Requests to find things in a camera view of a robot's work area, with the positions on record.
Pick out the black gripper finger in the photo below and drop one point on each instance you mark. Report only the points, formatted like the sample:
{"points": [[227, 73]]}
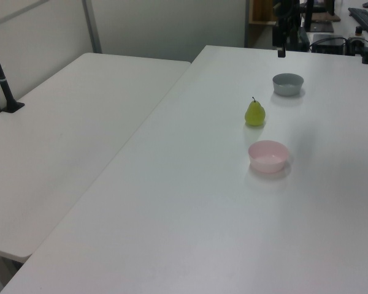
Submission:
{"points": [[281, 52]]}

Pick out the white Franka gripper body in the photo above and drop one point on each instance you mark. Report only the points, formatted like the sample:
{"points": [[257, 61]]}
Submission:
{"points": [[282, 35]]}

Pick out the grey plastic bowl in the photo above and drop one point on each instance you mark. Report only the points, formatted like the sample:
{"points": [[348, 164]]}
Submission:
{"points": [[287, 84]]}

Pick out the pink plastic bowl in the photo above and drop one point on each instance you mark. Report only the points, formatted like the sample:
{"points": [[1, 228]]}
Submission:
{"points": [[268, 156]]}

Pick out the wooden shelf cabinet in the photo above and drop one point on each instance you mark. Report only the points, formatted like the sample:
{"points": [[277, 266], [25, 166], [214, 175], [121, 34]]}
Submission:
{"points": [[259, 12]]}

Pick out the black monitor stand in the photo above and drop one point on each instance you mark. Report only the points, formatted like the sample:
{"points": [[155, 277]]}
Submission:
{"points": [[320, 27]]}

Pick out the black computer box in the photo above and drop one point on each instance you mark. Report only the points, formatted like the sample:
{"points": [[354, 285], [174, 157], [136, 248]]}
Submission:
{"points": [[326, 43]]}

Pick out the grey box with red button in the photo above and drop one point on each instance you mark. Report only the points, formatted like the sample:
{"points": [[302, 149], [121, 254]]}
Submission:
{"points": [[357, 38]]}

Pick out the black computer keyboard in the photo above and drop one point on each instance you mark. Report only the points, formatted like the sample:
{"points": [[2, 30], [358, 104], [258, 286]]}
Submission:
{"points": [[363, 15]]}

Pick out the white side table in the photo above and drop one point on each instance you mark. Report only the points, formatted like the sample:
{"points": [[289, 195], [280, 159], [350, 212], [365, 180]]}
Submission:
{"points": [[64, 137]]}

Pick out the grey partition post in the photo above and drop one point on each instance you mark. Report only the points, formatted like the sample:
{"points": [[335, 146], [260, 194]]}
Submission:
{"points": [[92, 26]]}

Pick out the black camera pole with base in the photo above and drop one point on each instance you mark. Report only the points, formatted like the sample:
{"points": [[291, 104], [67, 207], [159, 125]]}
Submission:
{"points": [[0, 73]]}

